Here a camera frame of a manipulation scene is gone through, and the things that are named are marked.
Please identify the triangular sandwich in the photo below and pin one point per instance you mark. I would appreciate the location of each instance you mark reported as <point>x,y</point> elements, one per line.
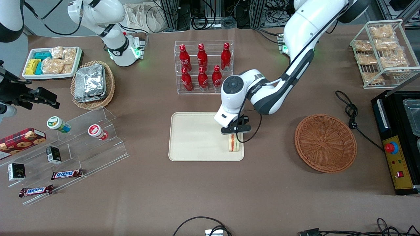
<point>234,144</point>

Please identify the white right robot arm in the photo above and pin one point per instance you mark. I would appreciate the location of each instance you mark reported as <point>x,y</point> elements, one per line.
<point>111,19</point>

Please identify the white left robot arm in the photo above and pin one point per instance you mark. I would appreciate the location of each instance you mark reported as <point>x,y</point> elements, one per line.
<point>305,26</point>

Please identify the beige rectangular tray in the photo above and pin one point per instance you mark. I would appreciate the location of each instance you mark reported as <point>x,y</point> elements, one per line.
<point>197,137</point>

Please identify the white rectangular snack tray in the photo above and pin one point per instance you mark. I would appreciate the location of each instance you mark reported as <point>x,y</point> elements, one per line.
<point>29,52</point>

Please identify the oval light wicker basket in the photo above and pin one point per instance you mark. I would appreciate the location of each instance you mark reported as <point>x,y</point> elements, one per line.
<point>110,85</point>

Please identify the round brown wicker basket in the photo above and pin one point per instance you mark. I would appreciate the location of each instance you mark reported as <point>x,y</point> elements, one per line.
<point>325,144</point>

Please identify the green lid yogurt cup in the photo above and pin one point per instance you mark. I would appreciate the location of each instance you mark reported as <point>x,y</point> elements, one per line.
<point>56,124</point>

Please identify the teal snack packet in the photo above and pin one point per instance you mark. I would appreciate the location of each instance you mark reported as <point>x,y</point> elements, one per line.
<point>39,68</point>
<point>42,55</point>

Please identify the yellow snack packet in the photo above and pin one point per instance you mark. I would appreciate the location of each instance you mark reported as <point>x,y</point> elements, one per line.
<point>32,67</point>

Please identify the clear bag of crackers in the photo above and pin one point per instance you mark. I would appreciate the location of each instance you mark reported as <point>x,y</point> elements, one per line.
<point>67,68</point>
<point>69,55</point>
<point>56,52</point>
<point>52,66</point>

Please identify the red cookie box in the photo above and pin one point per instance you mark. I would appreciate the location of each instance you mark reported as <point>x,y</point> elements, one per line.
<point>21,142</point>

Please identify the silver foil packet stack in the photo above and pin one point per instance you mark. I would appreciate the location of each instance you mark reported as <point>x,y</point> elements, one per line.
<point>90,82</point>

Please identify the clear acrylic bottle rack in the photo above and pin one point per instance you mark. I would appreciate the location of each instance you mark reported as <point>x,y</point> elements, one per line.
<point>210,91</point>

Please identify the red lid yogurt cup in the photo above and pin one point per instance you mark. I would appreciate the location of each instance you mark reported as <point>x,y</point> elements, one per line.
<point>96,131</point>

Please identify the small black box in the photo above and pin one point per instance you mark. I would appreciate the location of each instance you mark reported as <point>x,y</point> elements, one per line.
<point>53,154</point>
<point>16,171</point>

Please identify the red cola bottle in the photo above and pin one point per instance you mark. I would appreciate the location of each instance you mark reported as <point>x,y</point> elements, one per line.
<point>187,82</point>
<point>184,59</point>
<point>202,57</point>
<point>203,80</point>
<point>216,77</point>
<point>225,57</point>

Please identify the clear acrylic step display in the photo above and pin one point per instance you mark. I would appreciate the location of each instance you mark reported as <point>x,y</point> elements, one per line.
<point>98,157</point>

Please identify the snickers chocolate bar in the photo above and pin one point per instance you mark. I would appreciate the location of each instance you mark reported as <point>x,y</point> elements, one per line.
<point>36,191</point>
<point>67,174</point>

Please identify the small silver device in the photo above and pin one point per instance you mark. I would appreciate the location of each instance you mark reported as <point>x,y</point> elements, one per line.
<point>214,232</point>

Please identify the white cloth bag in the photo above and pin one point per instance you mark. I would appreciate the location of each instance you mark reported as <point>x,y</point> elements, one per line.
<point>144,16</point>

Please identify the clear bag of pastry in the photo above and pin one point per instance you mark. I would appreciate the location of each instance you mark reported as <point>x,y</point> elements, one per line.
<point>386,44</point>
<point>393,60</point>
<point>372,78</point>
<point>381,31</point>
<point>363,46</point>
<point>366,59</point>

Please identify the black machine with yellow panel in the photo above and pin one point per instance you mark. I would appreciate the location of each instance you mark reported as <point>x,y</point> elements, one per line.
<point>398,164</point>

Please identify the steel pan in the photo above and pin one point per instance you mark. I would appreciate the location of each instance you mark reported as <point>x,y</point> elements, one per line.
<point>414,114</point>

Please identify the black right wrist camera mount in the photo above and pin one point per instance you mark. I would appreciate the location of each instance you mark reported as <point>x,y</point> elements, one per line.
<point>13,86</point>

